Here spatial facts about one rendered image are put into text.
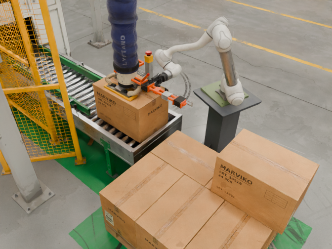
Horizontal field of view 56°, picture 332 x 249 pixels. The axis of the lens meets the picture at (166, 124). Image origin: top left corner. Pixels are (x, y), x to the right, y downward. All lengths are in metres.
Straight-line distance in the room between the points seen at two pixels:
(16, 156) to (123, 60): 1.23
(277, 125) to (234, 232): 2.13
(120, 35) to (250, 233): 1.77
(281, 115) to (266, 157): 2.09
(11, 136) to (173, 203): 1.41
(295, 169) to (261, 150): 0.27
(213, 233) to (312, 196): 1.47
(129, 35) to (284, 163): 1.51
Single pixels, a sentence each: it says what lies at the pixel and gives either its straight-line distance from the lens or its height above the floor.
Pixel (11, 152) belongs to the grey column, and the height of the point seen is 0.68.
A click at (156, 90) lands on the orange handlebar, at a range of 2.60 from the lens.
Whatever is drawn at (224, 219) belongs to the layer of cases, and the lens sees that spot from 2.44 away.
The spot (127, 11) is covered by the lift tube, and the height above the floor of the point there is 1.70.
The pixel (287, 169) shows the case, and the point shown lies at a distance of 2.32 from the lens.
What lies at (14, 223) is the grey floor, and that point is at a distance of 3.29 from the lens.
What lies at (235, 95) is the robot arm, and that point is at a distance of 2.84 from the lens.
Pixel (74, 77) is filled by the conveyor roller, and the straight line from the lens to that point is 3.96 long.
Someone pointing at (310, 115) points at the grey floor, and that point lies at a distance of 4.56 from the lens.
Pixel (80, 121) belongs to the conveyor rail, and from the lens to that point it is 3.23.
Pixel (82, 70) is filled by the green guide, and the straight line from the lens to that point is 3.91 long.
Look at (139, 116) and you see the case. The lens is 2.68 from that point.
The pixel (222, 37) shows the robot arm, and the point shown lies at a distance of 2.49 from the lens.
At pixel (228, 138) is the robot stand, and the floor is 0.24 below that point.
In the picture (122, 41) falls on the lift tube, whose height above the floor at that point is 1.45.
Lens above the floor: 2.56
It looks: 40 degrees down
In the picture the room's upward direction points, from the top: 1 degrees clockwise
